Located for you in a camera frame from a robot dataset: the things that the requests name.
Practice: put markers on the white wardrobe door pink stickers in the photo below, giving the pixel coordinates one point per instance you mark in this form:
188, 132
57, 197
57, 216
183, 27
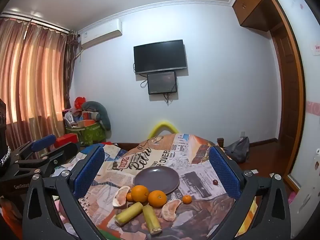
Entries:
310, 80

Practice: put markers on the red box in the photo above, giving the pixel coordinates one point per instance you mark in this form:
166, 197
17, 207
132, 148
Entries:
66, 138

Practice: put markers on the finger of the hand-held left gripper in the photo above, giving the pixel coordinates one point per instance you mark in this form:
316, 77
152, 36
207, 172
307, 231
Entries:
45, 142
57, 156

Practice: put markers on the red plastic bag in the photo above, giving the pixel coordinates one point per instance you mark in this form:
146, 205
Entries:
79, 102

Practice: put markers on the yellow-green sugarcane piece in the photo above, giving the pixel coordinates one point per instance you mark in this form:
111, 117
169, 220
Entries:
128, 212
151, 220

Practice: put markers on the small tangerine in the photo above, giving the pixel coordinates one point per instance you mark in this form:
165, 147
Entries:
129, 197
187, 199

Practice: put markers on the white wall socket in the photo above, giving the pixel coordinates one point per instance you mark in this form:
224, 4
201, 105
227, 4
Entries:
242, 133

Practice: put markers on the wooden bed frame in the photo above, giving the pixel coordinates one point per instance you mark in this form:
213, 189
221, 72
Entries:
220, 142

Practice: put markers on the grey backpack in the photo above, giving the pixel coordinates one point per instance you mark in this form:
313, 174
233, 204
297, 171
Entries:
237, 148

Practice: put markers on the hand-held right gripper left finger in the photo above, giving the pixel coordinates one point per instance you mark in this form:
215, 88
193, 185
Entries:
90, 172

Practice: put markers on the black wall television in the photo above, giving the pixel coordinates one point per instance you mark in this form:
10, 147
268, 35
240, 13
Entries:
160, 55

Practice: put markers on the orange cardboard box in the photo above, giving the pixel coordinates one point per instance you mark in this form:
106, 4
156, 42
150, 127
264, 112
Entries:
87, 123

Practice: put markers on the peeled pomelo piece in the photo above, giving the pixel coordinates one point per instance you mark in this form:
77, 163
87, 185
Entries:
120, 196
170, 210

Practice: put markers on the wooden overhead cabinet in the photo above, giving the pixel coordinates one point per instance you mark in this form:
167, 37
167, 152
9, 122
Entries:
250, 5

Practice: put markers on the grey round plate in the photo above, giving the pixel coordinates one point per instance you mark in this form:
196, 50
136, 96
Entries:
156, 178

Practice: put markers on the orange striped curtain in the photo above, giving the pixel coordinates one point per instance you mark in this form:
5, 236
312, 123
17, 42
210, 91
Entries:
37, 80

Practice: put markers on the small black wall monitor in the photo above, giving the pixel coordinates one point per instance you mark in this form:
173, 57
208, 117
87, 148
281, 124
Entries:
162, 82

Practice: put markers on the brown side curtain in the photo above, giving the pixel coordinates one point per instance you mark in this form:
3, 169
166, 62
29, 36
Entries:
71, 67

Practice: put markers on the brown wooden door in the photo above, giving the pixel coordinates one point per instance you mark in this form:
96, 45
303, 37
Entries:
287, 92

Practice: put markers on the large orange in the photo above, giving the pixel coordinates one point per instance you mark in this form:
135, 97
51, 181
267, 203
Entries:
157, 198
140, 193

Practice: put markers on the yellow foam tube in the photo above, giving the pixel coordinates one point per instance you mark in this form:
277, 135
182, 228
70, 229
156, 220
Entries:
162, 124

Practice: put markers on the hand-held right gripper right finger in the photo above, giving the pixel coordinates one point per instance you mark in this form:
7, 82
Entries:
223, 172

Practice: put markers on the white air conditioner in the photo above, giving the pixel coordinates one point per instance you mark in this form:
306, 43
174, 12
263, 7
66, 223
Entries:
100, 33

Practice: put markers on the newspaper printed blanket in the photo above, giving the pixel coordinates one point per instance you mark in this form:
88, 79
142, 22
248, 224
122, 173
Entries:
150, 155

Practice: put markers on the white case with stickers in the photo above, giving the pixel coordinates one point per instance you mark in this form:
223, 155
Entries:
305, 192

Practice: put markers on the dark red grape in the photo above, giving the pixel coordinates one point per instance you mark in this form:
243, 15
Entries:
215, 182

